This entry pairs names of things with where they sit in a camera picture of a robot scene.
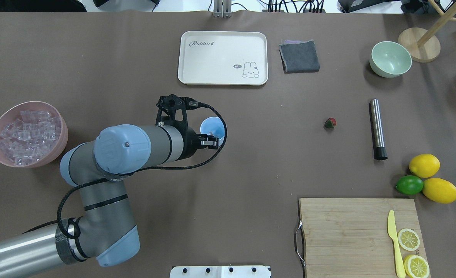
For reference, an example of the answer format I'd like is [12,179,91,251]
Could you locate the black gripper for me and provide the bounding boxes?
[181,127,219,159]

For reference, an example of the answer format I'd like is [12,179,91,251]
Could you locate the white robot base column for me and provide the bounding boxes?
[169,264,272,278]

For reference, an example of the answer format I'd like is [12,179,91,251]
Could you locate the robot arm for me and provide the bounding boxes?
[0,124,219,278]

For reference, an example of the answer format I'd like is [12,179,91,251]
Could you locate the light blue plastic cup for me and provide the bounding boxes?
[200,117,226,147]

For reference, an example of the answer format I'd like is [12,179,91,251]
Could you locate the pile of clear ice cubes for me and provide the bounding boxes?
[0,110,63,167]

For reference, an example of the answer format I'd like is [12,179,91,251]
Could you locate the wooden cup tree stand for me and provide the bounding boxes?
[398,0,456,63]

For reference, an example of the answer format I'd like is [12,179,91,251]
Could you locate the cream serving tray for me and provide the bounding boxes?
[177,31,269,86]

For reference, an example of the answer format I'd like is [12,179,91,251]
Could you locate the red strawberry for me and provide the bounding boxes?
[324,117,337,129]

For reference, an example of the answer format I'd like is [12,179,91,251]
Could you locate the grey folded cloth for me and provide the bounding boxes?
[279,39,320,73]

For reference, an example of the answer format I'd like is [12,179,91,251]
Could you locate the wooden cutting board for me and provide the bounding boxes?
[298,198,422,278]

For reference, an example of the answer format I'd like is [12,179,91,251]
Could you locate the steel muddler black tip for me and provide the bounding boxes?
[369,98,388,161]

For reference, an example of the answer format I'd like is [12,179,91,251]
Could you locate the pink bowl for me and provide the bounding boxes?
[0,102,68,168]

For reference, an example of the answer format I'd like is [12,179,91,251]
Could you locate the mint green bowl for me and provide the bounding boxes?
[369,41,412,78]

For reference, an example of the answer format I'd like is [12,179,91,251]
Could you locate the green lime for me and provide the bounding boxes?
[395,175,424,195]

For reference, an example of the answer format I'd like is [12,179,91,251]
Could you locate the yellow lemon near scoop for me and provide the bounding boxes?
[408,154,441,178]

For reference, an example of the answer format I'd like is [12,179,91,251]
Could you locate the yellow plastic knife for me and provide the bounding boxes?
[387,210,406,278]

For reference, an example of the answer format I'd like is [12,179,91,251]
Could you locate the lower lemon half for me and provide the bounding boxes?
[403,255,430,278]

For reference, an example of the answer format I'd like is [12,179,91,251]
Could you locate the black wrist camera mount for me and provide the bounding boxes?
[155,94,200,130]

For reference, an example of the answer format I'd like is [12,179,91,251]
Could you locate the aluminium frame post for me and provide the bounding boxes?
[213,0,232,18]

